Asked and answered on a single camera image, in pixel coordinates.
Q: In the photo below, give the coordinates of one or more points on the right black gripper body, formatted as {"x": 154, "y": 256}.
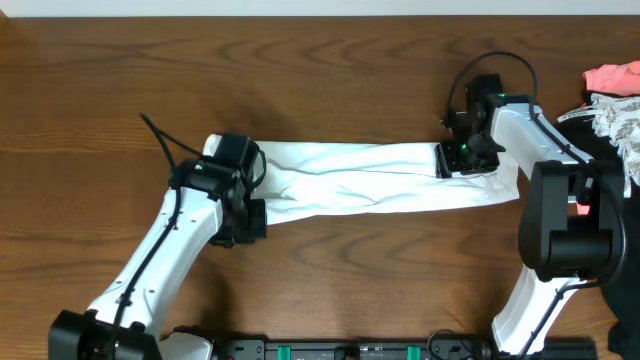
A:
{"x": 445, "y": 161}

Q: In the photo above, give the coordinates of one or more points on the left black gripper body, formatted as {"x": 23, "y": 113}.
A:
{"x": 256, "y": 220}

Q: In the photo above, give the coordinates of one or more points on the white t-shirt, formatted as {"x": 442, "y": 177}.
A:
{"x": 306, "y": 179}

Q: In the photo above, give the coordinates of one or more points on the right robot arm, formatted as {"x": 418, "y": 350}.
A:
{"x": 571, "y": 235}

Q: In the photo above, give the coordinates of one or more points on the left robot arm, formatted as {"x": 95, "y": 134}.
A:
{"x": 209, "y": 201}

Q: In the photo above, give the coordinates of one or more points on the white floral patterned garment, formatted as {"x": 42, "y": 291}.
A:
{"x": 617, "y": 120}

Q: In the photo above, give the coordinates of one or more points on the pink garment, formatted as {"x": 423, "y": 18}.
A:
{"x": 618, "y": 80}

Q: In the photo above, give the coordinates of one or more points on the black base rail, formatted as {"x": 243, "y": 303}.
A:
{"x": 380, "y": 350}

